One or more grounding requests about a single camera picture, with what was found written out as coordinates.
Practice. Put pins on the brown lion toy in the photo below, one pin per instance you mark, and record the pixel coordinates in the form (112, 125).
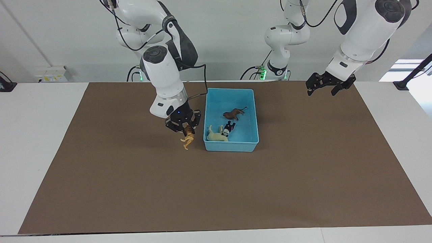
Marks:
(233, 114)

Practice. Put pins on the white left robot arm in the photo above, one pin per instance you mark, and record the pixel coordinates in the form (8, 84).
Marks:
(364, 33)

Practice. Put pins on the brown table mat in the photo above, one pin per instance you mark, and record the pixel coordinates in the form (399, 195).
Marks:
(216, 189)

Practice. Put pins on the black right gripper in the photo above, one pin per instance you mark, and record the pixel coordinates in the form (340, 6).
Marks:
(184, 117)

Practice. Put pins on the small black table clamp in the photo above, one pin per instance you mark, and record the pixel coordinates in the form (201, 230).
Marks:
(6, 86)

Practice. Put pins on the white wall socket box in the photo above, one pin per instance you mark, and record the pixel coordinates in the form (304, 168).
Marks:
(52, 74)

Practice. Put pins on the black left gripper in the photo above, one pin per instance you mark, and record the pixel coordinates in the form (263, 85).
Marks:
(327, 79)

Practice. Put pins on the black and white panda toy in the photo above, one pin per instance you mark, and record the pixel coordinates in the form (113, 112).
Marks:
(228, 128)

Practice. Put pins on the light blue storage box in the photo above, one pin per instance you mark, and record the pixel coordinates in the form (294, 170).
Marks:
(246, 101)

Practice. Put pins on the orange striped tiger toy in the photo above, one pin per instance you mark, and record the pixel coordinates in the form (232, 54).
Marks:
(189, 137)

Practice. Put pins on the black camera stand pole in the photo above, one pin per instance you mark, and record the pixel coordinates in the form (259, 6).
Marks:
(413, 72)

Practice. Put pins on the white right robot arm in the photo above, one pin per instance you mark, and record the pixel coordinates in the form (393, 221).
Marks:
(165, 77)

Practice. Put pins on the cream alpaca toy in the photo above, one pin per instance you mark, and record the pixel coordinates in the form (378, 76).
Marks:
(214, 136)

